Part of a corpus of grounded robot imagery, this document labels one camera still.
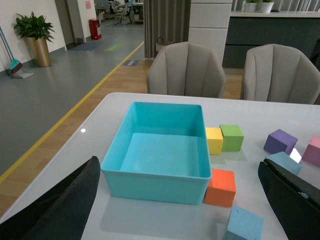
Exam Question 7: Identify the pink foam block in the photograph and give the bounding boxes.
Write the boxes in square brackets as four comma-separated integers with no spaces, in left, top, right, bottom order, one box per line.
[302,135,320,168]

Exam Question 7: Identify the green foam block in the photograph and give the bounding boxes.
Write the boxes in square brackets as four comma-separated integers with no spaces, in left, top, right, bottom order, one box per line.
[219,124,244,152]

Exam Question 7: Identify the white pot plant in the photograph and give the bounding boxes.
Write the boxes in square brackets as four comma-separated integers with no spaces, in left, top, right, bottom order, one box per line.
[241,0,258,13]
[259,0,274,13]

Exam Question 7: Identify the white cabinet column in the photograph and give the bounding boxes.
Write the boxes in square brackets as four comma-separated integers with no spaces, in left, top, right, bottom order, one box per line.
[188,0,232,62]

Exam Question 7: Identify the grey curtain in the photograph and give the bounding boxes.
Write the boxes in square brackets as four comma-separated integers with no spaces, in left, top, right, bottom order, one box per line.
[143,0,191,59]

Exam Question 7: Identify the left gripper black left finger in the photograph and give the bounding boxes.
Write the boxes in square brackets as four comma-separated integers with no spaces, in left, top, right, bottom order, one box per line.
[0,156,101,240]

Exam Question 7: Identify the orange foam block left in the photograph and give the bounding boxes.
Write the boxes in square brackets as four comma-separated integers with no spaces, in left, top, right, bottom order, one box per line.
[204,168,237,208]

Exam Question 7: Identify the dark grey counter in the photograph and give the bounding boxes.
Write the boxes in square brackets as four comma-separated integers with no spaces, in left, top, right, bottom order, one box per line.
[222,12,320,69]

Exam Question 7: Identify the broom and dustpan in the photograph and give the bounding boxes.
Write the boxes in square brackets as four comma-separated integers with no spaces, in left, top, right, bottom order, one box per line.
[0,28,34,79]

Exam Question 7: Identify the light blue foam block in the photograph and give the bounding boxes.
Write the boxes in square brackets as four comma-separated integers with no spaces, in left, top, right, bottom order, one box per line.
[222,205,265,240]
[266,151,302,176]

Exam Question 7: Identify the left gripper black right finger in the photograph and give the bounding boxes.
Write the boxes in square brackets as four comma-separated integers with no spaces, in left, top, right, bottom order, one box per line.
[258,159,320,240]

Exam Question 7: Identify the purple foam block far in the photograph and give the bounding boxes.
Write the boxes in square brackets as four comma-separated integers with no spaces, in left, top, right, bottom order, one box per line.
[263,129,298,155]

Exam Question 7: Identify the potted plant gold pot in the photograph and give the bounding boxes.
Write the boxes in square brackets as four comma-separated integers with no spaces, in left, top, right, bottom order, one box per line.
[13,11,54,67]

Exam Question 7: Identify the yellow foam block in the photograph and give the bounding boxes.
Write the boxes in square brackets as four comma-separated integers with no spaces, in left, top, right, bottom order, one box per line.
[205,127,224,155]

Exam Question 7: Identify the teal plastic bin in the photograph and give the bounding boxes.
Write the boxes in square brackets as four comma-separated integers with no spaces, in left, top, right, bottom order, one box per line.
[100,101,212,205]

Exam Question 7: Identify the grey chair right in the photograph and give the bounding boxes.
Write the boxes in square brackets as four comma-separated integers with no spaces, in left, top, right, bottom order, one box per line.
[240,44,320,105]

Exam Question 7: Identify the woven basket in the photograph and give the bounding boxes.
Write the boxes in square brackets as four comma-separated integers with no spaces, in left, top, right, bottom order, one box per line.
[155,36,175,54]

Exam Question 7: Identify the grey chair left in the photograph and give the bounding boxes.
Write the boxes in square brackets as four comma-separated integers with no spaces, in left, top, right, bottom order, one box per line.
[146,41,226,98]

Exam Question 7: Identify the grey chair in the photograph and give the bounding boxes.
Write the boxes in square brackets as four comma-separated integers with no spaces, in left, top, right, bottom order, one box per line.
[146,41,226,98]
[240,44,320,105]

